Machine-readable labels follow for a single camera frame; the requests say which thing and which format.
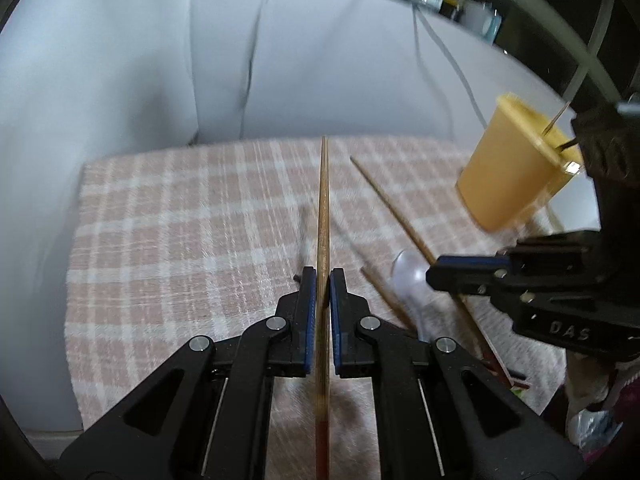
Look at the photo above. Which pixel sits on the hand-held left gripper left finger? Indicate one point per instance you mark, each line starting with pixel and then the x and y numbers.
pixel 309 325

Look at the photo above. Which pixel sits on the person's right forearm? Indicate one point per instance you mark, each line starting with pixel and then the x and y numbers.
pixel 587 380

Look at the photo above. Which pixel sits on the yellow plastic cup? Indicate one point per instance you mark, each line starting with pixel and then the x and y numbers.
pixel 505 170

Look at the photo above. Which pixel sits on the clear plastic spoon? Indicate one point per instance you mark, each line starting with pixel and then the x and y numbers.
pixel 410 275

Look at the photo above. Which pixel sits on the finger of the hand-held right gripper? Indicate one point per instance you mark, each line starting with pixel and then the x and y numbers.
pixel 465 272

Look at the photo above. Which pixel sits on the white and teal kettle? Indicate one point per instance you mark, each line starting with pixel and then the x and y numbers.
pixel 480 20

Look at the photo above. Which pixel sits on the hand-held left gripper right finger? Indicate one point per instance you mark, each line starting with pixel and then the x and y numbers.
pixel 336 330

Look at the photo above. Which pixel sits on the pink checkered cloth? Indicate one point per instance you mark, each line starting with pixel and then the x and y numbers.
pixel 190 240

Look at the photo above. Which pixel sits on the clear plastic bag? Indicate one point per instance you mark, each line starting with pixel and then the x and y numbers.
pixel 597 430

